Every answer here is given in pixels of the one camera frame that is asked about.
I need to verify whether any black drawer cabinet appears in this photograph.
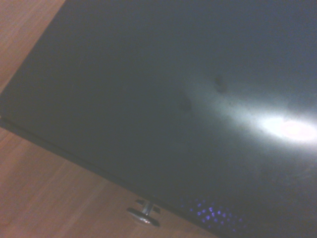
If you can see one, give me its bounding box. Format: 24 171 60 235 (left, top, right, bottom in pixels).
0 0 317 238

